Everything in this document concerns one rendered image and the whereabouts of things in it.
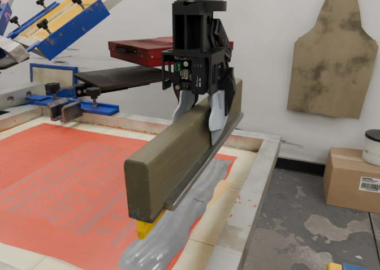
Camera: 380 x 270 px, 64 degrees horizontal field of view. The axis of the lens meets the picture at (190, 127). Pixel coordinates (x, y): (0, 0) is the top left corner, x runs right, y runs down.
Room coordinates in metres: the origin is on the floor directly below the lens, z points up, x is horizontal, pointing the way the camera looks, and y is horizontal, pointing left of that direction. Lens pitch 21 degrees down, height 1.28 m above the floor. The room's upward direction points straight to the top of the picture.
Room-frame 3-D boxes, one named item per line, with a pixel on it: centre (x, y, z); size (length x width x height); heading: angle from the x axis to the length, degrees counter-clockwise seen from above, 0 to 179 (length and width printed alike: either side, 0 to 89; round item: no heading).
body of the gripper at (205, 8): (0.44, -0.01, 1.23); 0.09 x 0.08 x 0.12; 158
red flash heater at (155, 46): (1.84, 0.10, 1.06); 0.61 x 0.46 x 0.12; 128
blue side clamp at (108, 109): (0.92, 0.36, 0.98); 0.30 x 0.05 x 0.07; 68
